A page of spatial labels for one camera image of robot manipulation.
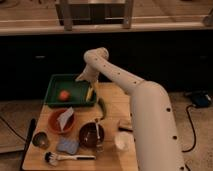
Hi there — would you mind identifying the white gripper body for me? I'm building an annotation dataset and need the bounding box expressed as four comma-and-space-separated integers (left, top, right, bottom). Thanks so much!
76, 65, 99, 83

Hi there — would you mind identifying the yellow banana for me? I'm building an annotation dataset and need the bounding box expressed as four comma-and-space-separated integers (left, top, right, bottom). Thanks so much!
86, 87, 93, 102

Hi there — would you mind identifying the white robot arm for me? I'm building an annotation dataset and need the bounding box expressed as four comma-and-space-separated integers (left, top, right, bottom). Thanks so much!
77, 47, 186, 171

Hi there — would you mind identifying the green plastic tray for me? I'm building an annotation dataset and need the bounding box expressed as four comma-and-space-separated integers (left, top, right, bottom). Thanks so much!
44, 74, 97, 108

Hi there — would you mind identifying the orange tomato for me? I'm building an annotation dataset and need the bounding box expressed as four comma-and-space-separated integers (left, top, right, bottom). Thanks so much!
58, 90, 70, 101

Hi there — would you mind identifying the white paper napkin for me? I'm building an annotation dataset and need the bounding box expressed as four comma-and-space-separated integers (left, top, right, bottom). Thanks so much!
57, 107, 74, 130

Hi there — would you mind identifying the brown wooden block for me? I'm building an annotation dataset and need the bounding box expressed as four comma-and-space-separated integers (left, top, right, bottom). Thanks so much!
118, 120, 133, 132

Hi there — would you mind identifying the dark brown bowl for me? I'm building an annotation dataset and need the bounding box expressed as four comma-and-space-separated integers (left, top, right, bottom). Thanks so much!
78, 122, 105, 148

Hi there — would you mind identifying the orange bowl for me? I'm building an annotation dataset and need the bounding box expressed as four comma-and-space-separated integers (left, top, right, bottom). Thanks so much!
48, 108, 75, 134

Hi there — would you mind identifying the wooden cutting board table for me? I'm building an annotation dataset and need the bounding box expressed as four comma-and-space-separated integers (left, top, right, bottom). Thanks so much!
22, 83, 138, 171

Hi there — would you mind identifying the white plastic cup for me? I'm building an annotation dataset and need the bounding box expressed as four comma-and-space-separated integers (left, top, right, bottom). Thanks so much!
114, 132, 132, 151

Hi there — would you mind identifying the metal fork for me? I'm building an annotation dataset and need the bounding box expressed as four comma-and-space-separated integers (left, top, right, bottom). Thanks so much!
95, 118, 103, 153

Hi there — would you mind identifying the blue sponge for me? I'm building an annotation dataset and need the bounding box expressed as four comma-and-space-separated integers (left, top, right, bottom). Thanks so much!
56, 137, 79, 155

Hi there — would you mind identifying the small metal cup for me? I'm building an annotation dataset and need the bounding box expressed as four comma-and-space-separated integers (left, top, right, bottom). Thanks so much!
32, 132, 49, 149

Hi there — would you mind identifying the black floor device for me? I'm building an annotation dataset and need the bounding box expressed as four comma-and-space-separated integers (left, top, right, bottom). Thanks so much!
185, 91, 212, 108

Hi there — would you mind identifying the metal frame stand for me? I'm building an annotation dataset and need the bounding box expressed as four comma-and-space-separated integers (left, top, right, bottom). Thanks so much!
54, 0, 134, 31

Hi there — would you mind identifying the black power cable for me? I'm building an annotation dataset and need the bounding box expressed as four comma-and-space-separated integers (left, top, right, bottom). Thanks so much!
181, 103, 198, 153

